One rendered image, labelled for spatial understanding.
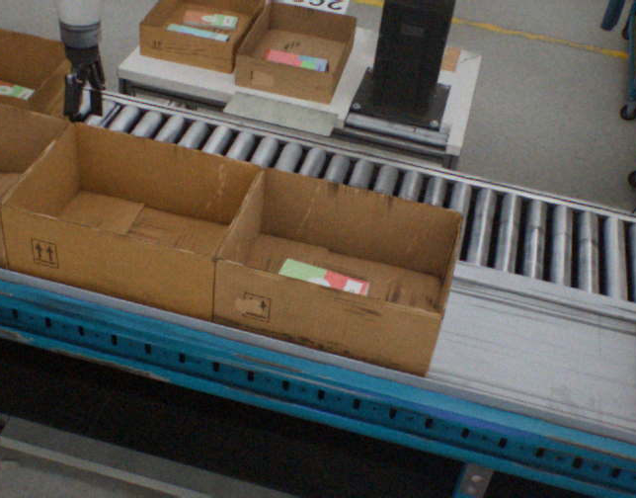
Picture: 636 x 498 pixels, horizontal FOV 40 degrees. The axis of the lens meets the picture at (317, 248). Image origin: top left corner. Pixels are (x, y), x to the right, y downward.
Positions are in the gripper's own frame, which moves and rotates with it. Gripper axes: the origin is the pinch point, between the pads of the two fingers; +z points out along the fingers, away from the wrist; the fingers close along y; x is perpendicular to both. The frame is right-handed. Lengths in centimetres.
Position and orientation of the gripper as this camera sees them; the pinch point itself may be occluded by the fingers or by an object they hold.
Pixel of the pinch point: (86, 119)
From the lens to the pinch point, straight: 216.8
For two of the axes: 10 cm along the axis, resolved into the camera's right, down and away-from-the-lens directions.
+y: 2.4, -6.1, 7.6
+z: -1.1, 7.6, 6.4
